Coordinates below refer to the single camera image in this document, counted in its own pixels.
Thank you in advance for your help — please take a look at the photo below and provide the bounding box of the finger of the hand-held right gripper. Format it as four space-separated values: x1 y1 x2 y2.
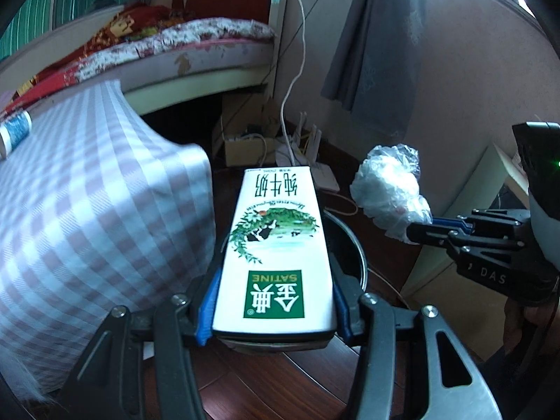
446 234 560 303
405 210 532 246

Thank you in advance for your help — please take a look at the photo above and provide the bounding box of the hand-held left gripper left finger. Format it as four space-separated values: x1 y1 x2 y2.
57 267 224 420

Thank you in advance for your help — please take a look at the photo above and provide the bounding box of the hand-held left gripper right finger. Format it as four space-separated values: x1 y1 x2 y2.
330 257 504 420

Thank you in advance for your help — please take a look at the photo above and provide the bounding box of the black round waste bin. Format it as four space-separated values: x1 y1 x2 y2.
216 210 370 353

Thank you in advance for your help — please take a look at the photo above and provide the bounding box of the clear plastic bag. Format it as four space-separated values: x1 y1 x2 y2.
350 143 434 243

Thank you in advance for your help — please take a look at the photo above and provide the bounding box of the white green milk carton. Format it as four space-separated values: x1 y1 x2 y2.
211 166 338 335

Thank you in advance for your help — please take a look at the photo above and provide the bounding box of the person's right hand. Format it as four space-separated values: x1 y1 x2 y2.
502 300 560 362

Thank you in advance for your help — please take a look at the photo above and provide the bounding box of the white router with antennas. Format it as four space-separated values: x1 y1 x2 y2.
289 113 341 193

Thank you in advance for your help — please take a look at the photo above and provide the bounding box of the pink white checkered tablecloth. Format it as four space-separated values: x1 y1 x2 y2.
0 79 217 392

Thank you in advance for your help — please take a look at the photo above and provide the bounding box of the open cardboard box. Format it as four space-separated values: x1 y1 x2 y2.
212 92 286 168

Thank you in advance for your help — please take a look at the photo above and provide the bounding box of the grey curtain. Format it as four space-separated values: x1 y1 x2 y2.
321 0 428 134

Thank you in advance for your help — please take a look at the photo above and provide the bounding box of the blue white can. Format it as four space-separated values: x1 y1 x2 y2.
0 111 34 159

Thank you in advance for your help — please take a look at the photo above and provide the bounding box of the floral mattress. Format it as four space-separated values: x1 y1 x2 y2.
57 16 278 84

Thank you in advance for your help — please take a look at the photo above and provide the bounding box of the red printed blanket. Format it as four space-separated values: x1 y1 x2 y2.
15 2 176 97

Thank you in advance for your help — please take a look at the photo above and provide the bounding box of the thick white cable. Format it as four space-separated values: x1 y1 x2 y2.
279 0 308 168

